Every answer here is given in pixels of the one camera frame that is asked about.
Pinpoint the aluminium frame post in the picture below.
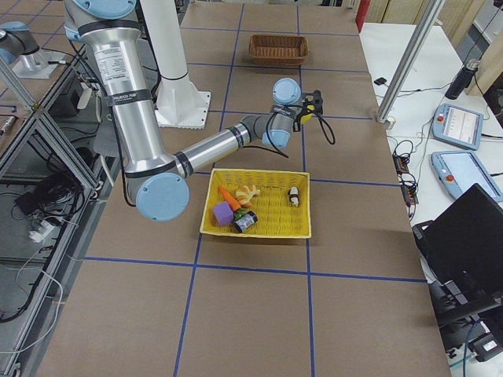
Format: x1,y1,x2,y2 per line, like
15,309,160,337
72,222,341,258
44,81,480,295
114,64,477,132
376,0,445,130

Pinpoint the yellow tape roll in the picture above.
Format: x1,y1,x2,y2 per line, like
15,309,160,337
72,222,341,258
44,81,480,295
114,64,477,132
299,104,314,125

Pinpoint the toy panda figure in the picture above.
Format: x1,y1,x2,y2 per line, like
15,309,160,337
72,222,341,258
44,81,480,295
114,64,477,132
288,186,299,207

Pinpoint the far teach pendant tablet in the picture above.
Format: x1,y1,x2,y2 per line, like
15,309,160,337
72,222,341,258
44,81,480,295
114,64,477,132
431,104,484,151

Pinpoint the small dark labelled jar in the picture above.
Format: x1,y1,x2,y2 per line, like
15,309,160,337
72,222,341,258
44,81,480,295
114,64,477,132
233,211,258,233

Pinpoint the black water bottle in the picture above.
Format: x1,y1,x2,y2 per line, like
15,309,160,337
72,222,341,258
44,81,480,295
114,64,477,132
445,59,480,100

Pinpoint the yellow woven basket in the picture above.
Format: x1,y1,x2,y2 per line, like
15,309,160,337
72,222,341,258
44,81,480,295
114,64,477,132
200,168,311,239

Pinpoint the toy croissant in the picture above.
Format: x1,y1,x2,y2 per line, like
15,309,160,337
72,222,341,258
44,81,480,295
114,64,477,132
235,185,260,208

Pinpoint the near teach pendant tablet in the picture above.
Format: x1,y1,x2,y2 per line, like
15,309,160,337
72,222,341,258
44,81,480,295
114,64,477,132
431,151,502,203

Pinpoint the small black desk device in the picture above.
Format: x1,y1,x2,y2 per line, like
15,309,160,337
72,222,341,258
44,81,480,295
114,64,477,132
374,77,387,86

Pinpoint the brown wicker basket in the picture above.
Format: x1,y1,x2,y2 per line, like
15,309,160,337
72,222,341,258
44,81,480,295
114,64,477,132
248,34,309,66

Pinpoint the orange toy carrot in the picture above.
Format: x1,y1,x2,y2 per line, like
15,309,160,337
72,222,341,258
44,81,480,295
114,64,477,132
218,185,241,211

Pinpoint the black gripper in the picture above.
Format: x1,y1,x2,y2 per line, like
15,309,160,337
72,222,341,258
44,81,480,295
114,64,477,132
302,90,323,115

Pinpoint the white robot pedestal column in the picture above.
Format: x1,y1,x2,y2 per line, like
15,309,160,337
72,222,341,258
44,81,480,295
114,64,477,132
141,0,211,129

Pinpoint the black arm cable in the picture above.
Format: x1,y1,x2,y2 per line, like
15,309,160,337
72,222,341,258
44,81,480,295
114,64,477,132
243,109,337,159

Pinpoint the purple foam cube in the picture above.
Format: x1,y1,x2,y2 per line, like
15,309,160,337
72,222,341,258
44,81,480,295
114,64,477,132
212,202,234,226

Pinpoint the teach pendant tablet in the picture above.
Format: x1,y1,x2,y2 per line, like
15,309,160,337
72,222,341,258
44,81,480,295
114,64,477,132
431,151,502,203
431,104,484,151

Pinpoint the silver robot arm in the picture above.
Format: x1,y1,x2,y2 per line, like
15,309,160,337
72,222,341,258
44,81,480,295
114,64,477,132
64,1,322,221
1,21,66,79

